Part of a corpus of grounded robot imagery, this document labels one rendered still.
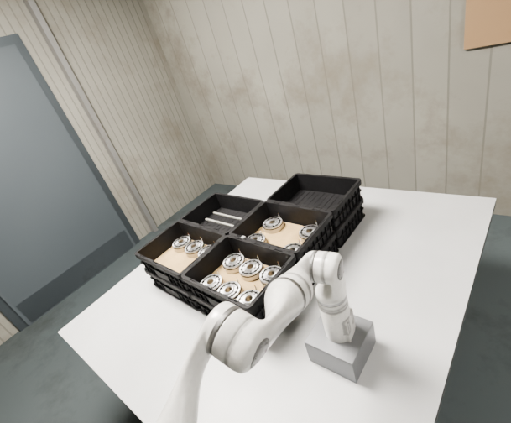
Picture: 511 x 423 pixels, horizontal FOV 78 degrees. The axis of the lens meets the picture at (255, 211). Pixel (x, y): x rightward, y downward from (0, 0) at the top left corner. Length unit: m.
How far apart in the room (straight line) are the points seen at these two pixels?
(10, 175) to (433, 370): 3.17
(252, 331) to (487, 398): 1.57
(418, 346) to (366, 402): 0.26
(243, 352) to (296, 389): 0.66
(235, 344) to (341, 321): 0.55
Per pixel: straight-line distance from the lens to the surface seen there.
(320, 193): 1.80
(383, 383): 1.17
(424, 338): 1.26
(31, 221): 3.42
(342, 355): 1.10
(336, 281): 0.90
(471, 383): 2.01
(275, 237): 1.54
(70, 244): 3.56
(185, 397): 0.59
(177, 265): 1.63
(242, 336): 0.55
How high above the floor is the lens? 1.72
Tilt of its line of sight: 30 degrees down
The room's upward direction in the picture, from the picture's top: 19 degrees counter-clockwise
